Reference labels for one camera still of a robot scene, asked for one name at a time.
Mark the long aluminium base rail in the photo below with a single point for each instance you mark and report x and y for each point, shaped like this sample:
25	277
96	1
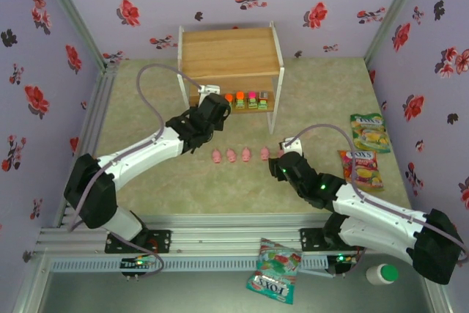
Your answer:
220	236

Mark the red yellow Fox's candy bag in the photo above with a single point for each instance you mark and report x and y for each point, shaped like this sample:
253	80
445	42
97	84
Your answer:
366	173

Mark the wooden shelf white frame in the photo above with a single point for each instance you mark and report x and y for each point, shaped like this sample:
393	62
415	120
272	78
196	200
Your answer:
227	52

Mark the aluminium frame post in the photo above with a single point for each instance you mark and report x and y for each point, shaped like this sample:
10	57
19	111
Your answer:
394	12
73	12

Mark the pink pig toy dark specks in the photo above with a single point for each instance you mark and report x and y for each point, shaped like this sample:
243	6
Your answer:
231	155

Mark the yellow green Fox's candy bag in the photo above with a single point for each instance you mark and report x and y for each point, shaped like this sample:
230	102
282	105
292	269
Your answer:
368	129

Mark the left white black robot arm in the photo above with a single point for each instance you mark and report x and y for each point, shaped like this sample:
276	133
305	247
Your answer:
146	151

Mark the green toy truck orange top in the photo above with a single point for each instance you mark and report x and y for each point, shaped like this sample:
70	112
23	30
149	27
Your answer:
240	102
228	97

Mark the teal Fox's candy bag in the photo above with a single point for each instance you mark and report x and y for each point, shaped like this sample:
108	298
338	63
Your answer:
275	272

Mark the white bottle green cap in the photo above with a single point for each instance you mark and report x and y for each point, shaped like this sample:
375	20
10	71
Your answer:
381	274

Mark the green toy truck pink top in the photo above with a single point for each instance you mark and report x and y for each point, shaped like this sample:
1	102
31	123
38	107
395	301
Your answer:
252	102

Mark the aluminium frame rail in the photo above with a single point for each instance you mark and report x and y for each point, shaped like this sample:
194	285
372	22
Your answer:
95	107

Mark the small circuit board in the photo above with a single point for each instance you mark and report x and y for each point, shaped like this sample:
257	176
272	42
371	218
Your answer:
342	258
137	262

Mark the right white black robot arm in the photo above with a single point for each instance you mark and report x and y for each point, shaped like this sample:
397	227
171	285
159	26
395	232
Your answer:
377	225

